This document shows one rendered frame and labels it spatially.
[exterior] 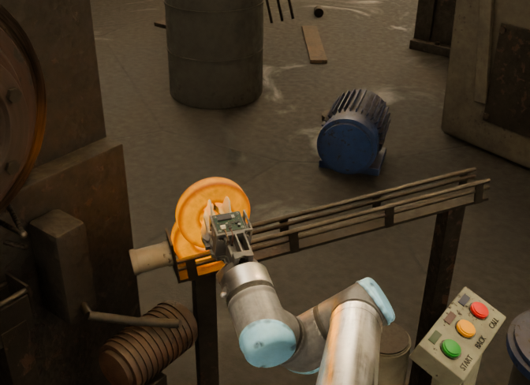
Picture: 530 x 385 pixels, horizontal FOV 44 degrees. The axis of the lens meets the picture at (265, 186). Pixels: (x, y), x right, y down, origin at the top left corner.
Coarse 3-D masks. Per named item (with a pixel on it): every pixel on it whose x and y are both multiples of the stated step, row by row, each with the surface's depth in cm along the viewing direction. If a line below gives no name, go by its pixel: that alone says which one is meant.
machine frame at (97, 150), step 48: (0, 0) 124; (48, 0) 132; (48, 48) 136; (48, 96) 140; (96, 96) 150; (48, 144) 144; (96, 144) 153; (48, 192) 141; (96, 192) 152; (0, 240) 134; (96, 240) 157; (96, 288) 162; (48, 336) 154; (96, 336) 168; (48, 384) 159; (96, 384) 174
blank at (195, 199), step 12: (204, 180) 133; (216, 180) 133; (228, 180) 135; (192, 192) 131; (204, 192) 132; (216, 192) 133; (228, 192) 134; (240, 192) 135; (180, 204) 132; (192, 204) 132; (204, 204) 133; (240, 204) 136; (180, 216) 132; (192, 216) 133; (180, 228) 134; (192, 228) 134; (192, 240) 136
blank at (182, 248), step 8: (200, 216) 146; (176, 224) 147; (176, 232) 146; (176, 240) 146; (184, 240) 147; (176, 248) 147; (184, 248) 148; (192, 248) 149; (200, 248) 151; (184, 256) 149; (208, 256) 152; (208, 264) 153
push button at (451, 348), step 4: (448, 340) 134; (452, 340) 135; (444, 344) 134; (448, 344) 134; (452, 344) 134; (456, 344) 134; (444, 348) 133; (448, 348) 133; (452, 348) 133; (456, 348) 133; (460, 348) 134; (444, 352) 133; (448, 352) 132; (452, 352) 132; (456, 352) 133; (460, 352) 133; (452, 356) 132; (456, 356) 132
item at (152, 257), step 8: (144, 248) 148; (152, 248) 147; (160, 248) 147; (168, 248) 147; (136, 256) 146; (144, 256) 146; (152, 256) 146; (160, 256) 147; (168, 256) 147; (136, 264) 145; (144, 264) 146; (152, 264) 146; (160, 264) 147; (168, 264) 148; (136, 272) 146
